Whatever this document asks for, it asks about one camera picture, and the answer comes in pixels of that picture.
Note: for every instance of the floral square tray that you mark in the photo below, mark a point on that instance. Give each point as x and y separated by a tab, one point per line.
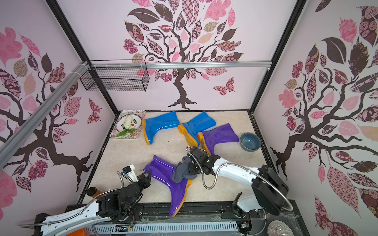
136	134

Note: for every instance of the brown cylinder bottle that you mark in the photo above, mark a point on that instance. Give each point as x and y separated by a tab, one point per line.
93	192

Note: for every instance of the back aluminium rail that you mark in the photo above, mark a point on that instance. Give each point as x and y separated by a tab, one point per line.
187	65

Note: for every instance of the white patterned plate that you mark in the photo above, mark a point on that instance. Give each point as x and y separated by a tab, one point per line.
129	122

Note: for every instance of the blue boot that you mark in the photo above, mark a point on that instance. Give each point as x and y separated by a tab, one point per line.
152	125
196	125

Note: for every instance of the orange round object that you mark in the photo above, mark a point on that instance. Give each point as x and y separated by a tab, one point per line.
81	232

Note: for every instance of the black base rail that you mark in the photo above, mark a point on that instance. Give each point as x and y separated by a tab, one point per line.
254	223

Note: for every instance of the grey cloth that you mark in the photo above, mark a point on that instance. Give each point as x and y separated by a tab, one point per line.
182	171

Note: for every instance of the blue boot on left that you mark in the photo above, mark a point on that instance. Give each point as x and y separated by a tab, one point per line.
152	125

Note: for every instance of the black wire basket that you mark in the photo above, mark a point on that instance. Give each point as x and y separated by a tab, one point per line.
116	75

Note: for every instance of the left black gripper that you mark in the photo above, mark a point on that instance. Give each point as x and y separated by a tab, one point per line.
142	179

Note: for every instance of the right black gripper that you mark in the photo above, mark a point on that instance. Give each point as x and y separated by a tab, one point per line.
192	165

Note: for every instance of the round wire fan guard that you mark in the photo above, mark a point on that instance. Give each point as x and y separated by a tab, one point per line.
279	228

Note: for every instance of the blue boot on right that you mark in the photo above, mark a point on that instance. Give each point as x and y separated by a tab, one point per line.
196	125

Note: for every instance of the white slotted cable duct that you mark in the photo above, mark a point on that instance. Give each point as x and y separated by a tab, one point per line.
162	228

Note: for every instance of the grey-blue bowl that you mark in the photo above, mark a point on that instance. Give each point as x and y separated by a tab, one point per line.
250	142

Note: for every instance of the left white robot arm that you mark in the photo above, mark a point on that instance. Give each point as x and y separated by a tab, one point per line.
49	231

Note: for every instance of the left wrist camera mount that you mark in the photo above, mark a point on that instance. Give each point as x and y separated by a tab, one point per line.
129	173

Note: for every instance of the purple boot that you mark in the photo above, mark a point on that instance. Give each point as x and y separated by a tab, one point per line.
219	135
163	172

